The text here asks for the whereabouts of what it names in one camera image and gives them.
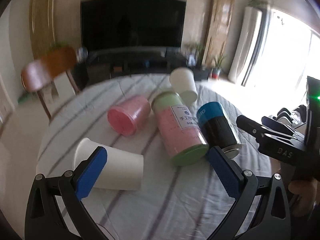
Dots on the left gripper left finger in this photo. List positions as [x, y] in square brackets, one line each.
[43, 218]

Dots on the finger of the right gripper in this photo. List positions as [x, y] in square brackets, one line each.
[256, 130]
[274, 127]

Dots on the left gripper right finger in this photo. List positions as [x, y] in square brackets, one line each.
[271, 219]

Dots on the blue black steel tumbler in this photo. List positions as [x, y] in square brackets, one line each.
[217, 129]

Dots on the white paper cup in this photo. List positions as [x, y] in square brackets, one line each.
[183, 83]
[122, 171]

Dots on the pink plastic cup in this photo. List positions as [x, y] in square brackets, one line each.
[129, 116]

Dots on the person's right hand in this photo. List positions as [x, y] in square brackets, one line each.
[306, 192]

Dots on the striped sofa cushion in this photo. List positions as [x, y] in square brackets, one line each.
[295, 119]

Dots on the potted plant red pot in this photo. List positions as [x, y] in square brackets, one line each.
[217, 65]

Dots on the pink green canister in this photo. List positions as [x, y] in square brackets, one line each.
[181, 135]

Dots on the leafy plant on stand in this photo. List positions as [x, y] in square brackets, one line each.
[193, 53]

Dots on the white standing air conditioner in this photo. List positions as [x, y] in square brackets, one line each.
[246, 45]

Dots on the black tv stand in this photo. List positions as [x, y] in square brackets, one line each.
[109, 64]

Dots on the brown wooden chair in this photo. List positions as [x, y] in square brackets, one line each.
[38, 74]

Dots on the round glass ornament left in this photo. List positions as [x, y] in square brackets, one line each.
[81, 54]

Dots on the green plant behind chair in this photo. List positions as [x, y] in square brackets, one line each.
[57, 45]

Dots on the black flat television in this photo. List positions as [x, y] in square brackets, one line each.
[112, 24]

